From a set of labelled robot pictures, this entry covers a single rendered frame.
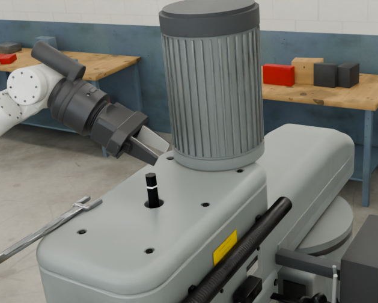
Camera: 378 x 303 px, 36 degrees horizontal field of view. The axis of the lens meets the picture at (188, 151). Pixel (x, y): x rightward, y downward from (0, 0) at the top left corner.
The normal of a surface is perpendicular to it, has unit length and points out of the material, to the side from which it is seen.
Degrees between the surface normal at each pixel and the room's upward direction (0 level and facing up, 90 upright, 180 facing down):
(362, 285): 90
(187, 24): 90
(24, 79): 80
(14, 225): 0
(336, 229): 0
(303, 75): 90
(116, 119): 30
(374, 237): 0
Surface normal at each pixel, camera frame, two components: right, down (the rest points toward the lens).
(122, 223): -0.09, -0.91
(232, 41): 0.36, 0.34
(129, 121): 0.40, -0.77
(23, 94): -0.23, 0.24
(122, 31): -0.53, 0.38
